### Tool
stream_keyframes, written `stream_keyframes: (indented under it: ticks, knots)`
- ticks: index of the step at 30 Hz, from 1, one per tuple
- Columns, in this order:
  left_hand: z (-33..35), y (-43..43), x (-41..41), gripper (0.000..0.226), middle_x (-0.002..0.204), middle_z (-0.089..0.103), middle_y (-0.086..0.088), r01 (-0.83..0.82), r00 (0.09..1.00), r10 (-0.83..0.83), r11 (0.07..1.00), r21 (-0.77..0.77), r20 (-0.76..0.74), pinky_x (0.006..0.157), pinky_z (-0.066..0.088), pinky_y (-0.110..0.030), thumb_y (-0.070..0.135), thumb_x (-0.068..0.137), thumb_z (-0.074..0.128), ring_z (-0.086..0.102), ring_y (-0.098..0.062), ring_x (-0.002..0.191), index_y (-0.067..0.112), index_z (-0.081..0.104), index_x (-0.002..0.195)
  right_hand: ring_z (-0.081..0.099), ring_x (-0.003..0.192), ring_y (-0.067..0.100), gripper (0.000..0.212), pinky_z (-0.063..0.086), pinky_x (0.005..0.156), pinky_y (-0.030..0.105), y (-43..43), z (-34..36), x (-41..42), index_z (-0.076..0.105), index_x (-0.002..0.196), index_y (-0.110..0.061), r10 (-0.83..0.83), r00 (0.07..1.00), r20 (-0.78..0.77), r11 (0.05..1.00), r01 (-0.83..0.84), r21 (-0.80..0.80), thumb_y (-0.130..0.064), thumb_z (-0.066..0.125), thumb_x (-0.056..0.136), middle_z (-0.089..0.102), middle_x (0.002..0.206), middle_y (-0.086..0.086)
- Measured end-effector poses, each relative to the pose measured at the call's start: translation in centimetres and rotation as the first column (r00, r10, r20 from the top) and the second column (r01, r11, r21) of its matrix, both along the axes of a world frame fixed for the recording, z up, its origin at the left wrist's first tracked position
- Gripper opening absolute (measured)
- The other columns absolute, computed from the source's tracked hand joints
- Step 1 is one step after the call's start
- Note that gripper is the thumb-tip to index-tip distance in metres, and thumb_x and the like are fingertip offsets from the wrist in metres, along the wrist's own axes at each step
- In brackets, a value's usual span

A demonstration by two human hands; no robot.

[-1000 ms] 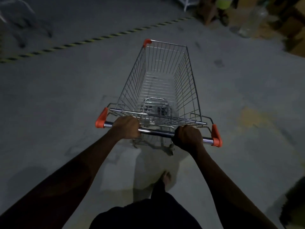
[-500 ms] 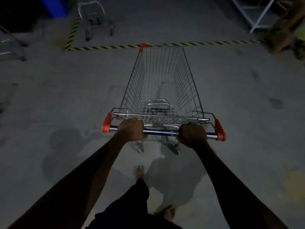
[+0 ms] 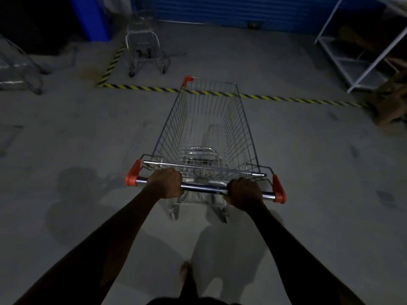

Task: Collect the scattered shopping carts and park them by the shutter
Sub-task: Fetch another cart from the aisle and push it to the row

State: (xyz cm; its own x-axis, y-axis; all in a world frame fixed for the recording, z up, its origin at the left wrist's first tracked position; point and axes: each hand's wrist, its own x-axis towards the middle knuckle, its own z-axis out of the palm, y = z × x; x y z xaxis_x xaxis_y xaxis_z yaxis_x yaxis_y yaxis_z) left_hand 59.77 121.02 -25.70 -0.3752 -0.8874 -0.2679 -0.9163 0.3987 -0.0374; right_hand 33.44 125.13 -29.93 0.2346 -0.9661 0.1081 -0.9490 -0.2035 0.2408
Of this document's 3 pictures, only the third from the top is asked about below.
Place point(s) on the person's left hand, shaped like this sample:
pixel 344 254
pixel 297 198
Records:
pixel 165 184

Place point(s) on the person's right hand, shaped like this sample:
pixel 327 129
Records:
pixel 245 193

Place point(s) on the person's right forearm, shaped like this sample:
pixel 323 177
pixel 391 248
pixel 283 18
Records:
pixel 302 260

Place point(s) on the person's left forearm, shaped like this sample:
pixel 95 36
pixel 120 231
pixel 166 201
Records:
pixel 95 250

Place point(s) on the person's left foot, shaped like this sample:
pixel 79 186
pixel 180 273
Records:
pixel 185 271

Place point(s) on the person's dark clothing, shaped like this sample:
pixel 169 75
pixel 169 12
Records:
pixel 190 292

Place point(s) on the white metal rack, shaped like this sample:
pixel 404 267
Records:
pixel 356 71

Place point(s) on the shutter floor lock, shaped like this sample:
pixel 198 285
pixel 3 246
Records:
pixel 256 25

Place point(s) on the blue plastic trash bin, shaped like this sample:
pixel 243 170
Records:
pixel 92 19

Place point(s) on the blue roller shutter door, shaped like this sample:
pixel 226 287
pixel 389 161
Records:
pixel 222 12

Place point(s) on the large black box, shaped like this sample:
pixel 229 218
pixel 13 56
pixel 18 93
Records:
pixel 38 22

